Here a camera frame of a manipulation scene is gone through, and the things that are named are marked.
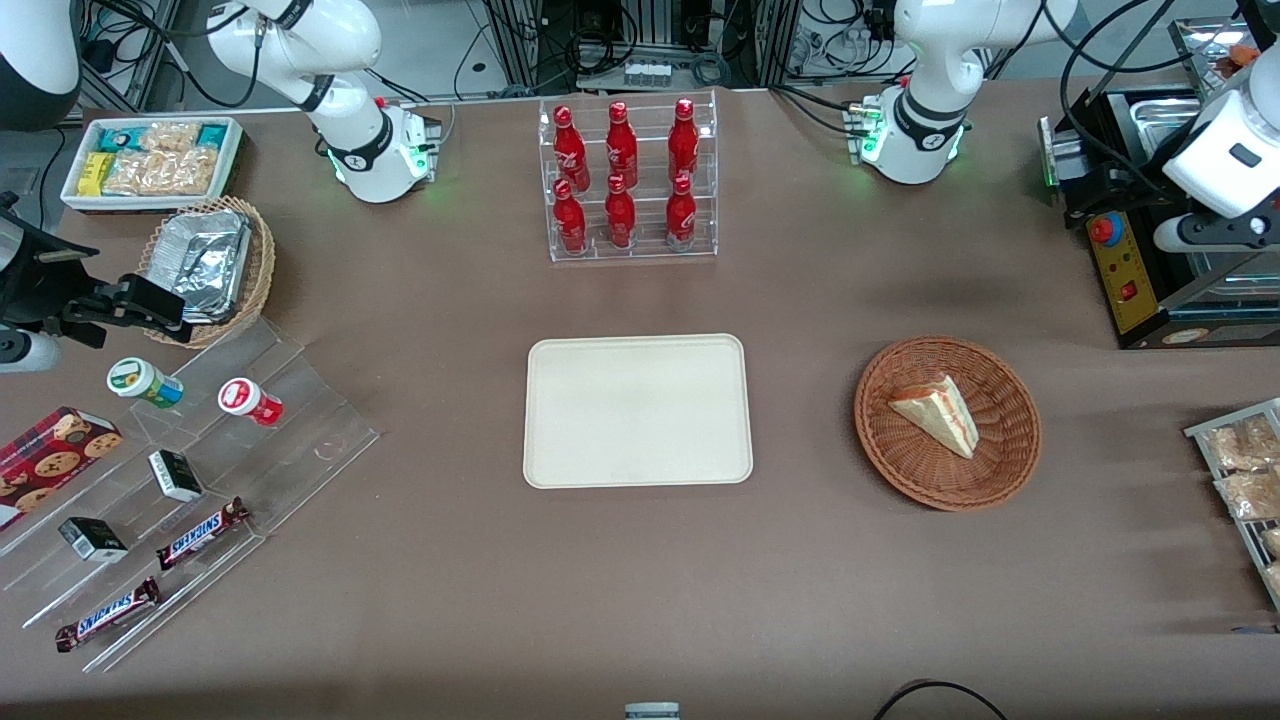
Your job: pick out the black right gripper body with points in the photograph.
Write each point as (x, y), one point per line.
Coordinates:
(42, 285)

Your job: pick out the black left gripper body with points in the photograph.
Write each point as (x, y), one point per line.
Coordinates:
(1128, 186)

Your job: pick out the triangle sandwich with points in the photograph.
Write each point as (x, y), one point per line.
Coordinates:
(940, 412)

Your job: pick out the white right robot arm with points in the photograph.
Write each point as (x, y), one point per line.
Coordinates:
(345, 120)

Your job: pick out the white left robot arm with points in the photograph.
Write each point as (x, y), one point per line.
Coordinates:
(922, 110)

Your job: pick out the oval wicker basket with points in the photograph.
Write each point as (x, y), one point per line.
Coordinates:
(258, 270)

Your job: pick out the metal tray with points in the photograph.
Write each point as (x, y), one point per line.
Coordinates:
(1200, 50)

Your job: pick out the round brown wicker basket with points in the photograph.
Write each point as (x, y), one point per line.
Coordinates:
(900, 460)

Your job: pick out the tray of packaged snacks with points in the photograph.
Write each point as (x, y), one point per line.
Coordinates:
(1250, 545)

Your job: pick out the cream plastic tray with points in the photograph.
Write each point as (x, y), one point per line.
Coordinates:
(637, 410)

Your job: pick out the green lid cup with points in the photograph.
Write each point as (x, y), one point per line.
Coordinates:
(140, 380)

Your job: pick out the stacked foil containers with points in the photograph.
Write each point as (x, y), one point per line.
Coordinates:
(205, 262)

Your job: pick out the black machine with yellow panel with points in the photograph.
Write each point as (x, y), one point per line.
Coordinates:
(1135, 280)

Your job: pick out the white snack bin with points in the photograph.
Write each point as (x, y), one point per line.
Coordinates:
(72, 190)

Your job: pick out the red lid cup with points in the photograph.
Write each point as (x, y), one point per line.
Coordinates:
(245, 400)

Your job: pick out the yellow snack packet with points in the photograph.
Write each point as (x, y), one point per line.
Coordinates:
(95, 173)

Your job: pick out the large clear cracker bag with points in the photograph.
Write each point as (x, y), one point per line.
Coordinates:
(165, 172)

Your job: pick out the small black box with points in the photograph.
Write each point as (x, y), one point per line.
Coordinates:
(92, 540)
(176, 475)

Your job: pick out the clear acrylic stepped display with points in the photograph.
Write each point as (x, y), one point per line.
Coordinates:
(300, 420)

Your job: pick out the teal snack packet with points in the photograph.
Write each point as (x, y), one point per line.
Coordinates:
(120, 138)

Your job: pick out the small clear cracker bag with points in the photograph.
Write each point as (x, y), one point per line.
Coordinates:
(170, 135)

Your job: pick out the red cookie box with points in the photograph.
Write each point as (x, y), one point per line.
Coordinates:
(50, 460)

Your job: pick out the snickers bar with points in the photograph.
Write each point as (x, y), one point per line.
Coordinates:
(200, 535)
(108, 613)

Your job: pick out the clear snack bag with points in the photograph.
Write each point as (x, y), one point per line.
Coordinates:
(1250, 494)
(1240, 443)

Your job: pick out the red cola bottle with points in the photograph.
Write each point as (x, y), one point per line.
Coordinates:
(621, 145)
(681, 212)
(570, 150)
(620, 215)
(683, 140)
(570, 220)

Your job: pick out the clear acrylic bottle rack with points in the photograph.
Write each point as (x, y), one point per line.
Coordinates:
(640, 255)

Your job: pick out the white power strip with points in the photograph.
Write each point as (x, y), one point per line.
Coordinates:
(648, 73)

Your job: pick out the grey device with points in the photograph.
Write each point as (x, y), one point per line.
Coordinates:
(652, 711)

